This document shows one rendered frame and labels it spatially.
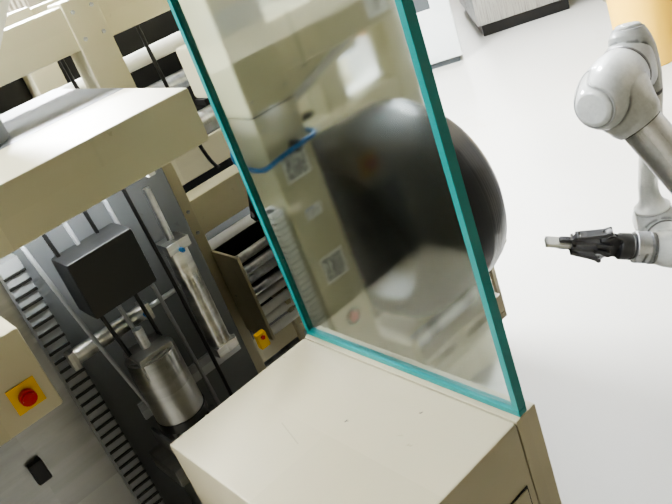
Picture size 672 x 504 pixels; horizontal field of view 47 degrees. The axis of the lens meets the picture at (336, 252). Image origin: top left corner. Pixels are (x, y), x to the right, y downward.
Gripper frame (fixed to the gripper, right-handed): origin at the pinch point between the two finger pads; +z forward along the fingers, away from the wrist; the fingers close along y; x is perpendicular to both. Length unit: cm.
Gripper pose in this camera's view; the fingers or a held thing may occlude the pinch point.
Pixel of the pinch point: (558, 242)
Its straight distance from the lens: 222.0
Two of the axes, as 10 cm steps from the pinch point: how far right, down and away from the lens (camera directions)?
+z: -10.0, -0.6, 0.0
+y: -0.4, 6.5, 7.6
